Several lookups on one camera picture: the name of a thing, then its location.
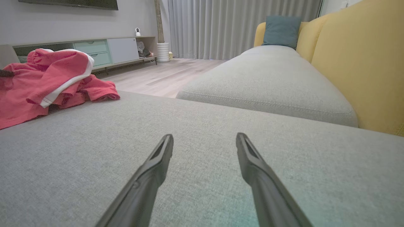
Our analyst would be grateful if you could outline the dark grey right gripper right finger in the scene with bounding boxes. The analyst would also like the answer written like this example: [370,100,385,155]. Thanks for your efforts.
[236,132,313,227]

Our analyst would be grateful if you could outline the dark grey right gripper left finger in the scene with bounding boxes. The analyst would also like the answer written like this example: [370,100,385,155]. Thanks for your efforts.
[95,134,174,227]

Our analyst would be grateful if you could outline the red shorts with white stripe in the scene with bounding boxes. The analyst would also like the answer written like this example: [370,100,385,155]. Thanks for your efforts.
[27,48,95,108]

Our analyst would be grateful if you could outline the red jersey with white sleeves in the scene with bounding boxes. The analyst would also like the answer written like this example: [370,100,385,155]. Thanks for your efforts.
[0,62,121,130]

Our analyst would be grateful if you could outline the grey and yellow sofa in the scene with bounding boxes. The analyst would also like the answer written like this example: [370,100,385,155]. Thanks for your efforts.
[0,91,404,227]

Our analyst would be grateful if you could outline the grey sofa seat cushion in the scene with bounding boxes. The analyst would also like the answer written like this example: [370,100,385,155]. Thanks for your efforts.
[176,45,359,128]

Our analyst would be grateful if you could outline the low TV cabinet mint drawers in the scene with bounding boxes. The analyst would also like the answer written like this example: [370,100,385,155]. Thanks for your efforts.
[13,36,157,72]

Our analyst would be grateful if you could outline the white ribbed floor vase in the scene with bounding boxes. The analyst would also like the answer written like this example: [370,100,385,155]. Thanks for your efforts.
[157,42,170,62]

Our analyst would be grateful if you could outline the grey white cloth bundle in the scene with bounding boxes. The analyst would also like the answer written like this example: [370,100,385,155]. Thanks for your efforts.
[137,41,152,58]

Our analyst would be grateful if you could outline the yellow sofa back cushion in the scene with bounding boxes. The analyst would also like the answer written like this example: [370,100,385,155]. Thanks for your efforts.
[311,0,404,137]
[296,14,332,63]

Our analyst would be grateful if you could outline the teal throw pillow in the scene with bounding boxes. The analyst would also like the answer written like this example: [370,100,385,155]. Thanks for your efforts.
[262,15,302,50]

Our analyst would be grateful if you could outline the brown wooden trunk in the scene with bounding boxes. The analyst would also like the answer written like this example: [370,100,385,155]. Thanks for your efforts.
[154,0,165,44]

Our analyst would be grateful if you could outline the grey pleated curtain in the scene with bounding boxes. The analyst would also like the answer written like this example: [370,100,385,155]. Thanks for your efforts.
[167,0,323,61]

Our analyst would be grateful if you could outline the black wall television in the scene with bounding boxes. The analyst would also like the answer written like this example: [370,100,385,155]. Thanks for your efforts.
[18,0,119,11]

